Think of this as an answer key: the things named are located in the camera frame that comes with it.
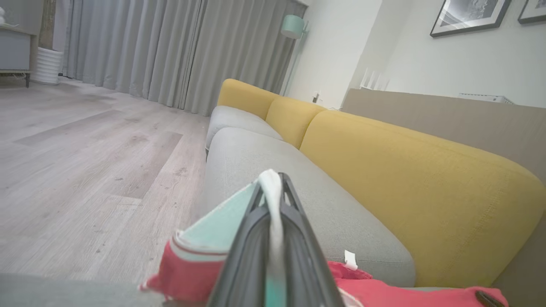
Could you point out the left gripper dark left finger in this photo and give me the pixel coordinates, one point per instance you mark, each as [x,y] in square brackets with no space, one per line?
[243,273]

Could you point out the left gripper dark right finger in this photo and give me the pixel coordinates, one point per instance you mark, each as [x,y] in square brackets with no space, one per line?
[307,277]

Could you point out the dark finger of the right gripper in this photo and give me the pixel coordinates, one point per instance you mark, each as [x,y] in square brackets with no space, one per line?
[488,298]

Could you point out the red Bulls basketball jersey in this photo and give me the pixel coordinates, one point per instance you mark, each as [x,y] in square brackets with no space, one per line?
[192,268]

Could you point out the grey sofa seat cushion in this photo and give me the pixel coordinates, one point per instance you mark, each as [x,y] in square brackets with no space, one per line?
[324,200]
[234,121]

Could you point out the yellow sofa back cushion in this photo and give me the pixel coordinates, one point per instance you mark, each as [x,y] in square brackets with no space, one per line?
[243,96]
[426,192]
[292,119]

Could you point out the taupe panel behind sofa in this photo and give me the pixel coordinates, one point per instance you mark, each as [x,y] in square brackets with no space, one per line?
[469,123]

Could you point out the white flat device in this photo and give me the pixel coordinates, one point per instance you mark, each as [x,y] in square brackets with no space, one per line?
[486,98]

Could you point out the white upright antennas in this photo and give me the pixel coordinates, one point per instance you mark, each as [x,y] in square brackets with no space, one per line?
[373,80]

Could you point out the grey pleated curtain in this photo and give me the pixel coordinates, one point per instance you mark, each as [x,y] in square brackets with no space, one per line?
[179,51]

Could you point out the teal shade lamp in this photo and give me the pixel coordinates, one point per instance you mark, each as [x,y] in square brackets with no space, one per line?
[292,26]

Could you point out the large black framed picture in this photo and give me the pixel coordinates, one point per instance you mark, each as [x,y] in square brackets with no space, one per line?
[467,15]

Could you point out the white ribbed cylinder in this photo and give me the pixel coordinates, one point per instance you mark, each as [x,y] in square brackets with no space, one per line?
[47,66]

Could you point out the small black framed picture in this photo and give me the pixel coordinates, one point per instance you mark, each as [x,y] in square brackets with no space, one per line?
[533,10]

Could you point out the grey cabinet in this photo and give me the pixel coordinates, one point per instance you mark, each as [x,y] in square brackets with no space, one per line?
[15,51]

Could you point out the wall socket plug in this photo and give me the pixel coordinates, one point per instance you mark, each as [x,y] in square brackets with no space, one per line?
[315,97]

